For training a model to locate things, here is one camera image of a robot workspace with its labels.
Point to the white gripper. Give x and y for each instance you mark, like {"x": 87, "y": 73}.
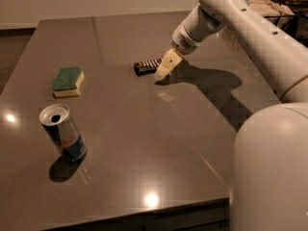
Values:
{"x": 187, "y": 43}

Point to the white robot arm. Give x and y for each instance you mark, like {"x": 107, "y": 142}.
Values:
{"x": 269, "y": 172}

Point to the black rxbar chocolate bar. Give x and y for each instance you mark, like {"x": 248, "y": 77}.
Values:
{"x": 147, "y": 67}

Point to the green yellow sponge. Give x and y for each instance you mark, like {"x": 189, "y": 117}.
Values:
{"x": 68, "y": 82}

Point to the cabinet drawer front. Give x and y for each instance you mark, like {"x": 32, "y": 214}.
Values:
{"x": 204, "y": 216}

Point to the black wire basket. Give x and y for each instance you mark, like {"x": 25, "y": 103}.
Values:
{"x": 294, "y": 22}

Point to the red bull can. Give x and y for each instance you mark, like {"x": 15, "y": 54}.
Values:
{"x": 57, "y": 121}

